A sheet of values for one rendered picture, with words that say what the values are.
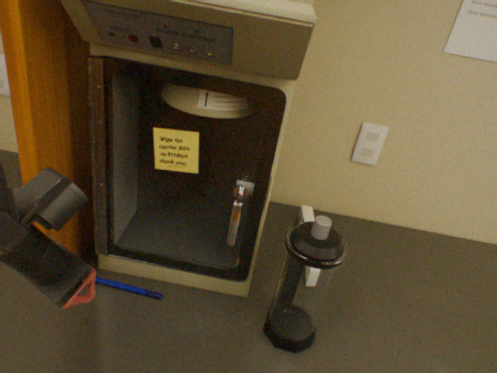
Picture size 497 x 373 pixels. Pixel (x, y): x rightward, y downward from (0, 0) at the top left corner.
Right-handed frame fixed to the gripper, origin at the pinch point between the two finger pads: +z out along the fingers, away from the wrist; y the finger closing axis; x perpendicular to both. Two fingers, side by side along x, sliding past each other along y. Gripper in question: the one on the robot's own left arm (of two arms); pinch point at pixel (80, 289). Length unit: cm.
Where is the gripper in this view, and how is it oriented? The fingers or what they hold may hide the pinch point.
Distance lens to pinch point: 72.8
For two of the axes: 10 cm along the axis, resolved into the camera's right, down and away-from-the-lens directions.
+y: -8.1, -4.1, 4.2
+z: 1.4, 5.5, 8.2
